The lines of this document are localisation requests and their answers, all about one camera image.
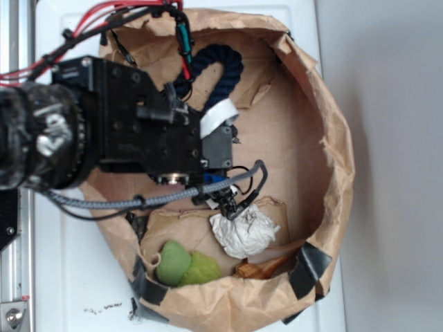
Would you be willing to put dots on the black mounting plate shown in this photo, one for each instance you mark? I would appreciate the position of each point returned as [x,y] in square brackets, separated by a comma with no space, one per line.
[9,217]

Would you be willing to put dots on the green pear toy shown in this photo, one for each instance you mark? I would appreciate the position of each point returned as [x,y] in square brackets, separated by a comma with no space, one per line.
[175,261]

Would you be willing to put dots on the brown spiral seashell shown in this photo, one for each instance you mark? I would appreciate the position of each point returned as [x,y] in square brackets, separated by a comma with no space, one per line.
[264,270]

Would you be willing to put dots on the brown paper lined box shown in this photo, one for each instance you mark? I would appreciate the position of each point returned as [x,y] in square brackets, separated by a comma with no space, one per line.
[289,119]

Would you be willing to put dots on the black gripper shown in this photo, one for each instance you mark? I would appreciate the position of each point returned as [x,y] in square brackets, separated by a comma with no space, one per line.
[131,127]

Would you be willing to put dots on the crumpled white paper ball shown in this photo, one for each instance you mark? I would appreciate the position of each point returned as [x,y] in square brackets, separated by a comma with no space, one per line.
[248,234]

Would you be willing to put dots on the silver corner bracket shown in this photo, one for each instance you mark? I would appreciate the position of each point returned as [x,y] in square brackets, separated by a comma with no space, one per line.
[14,316]

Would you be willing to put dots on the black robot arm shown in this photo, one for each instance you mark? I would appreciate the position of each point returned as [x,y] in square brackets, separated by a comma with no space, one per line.
[41,127]

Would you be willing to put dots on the white tape strip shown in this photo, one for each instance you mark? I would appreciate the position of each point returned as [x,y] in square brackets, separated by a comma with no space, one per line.
[223,111]

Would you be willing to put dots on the aluminium frame rail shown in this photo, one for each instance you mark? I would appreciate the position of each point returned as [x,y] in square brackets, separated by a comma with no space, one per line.
[17,260]

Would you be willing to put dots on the yellow-green pear toy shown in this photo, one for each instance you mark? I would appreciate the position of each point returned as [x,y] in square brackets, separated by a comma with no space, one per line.
[203,269]

